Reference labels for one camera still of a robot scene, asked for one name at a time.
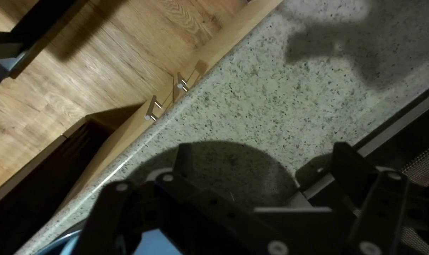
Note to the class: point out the black metal stand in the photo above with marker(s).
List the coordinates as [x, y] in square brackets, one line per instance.
[30, 29]

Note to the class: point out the wooden base cabinet front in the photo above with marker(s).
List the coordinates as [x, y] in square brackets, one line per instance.
[130, 128]

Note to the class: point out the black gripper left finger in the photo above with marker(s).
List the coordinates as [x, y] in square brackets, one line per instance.
[130, 217]

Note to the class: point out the blue bowl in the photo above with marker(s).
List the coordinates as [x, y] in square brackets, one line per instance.
[151, 243]

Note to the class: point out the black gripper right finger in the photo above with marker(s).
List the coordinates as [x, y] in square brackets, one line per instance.
[389, 207]

